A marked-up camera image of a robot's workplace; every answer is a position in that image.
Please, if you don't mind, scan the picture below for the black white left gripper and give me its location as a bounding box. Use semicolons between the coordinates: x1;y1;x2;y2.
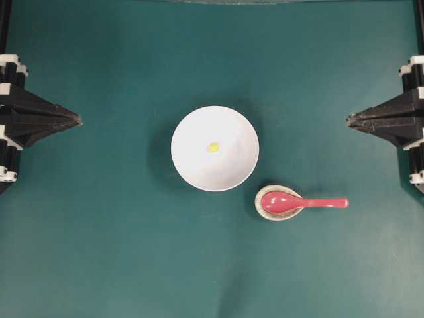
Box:
1;54;81;194

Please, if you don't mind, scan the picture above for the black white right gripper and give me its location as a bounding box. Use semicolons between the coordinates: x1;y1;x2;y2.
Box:
345;55;424;195

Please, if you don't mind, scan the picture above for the pink ceramic spoon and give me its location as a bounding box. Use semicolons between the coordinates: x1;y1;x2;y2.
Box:
261;191;350;214

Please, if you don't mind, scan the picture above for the speckled beige spoon rest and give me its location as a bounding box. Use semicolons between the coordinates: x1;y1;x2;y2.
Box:
254;185;303;221

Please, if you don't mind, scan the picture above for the white ceramic bowl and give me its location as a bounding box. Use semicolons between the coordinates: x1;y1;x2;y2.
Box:
170;106;260;192

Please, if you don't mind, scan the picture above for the yellow hexagonal prism block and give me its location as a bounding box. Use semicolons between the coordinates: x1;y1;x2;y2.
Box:
207;142;220;153

